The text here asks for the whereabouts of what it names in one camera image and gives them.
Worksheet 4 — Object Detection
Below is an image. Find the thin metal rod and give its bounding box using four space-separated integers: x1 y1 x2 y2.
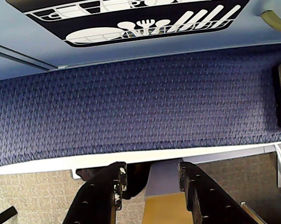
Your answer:
239 201 269 224

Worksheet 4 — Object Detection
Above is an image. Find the black dishwasher rack sticker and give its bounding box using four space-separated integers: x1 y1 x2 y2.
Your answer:
4 0 252 48

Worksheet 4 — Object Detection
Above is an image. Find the white table bracket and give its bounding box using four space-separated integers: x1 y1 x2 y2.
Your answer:
69 168 85 180

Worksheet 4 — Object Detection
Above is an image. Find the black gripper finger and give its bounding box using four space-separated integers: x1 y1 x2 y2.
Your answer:
178 161 267 224
63 161 128 224

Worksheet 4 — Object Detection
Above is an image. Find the light blue toy kitchen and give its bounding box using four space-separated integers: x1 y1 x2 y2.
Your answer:
0 0 281 82

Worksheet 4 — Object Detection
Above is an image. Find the blue woven mat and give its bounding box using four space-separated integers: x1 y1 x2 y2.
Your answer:
0 49 281 169

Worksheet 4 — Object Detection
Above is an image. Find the black bar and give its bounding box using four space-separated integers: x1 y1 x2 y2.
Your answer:
0 206 18 224

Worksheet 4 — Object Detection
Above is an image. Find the tan wooden panel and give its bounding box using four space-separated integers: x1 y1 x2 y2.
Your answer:
141 192 190 224

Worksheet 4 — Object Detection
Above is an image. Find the gold dishwasher door handle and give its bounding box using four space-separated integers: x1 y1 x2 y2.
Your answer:
258 10 281 34

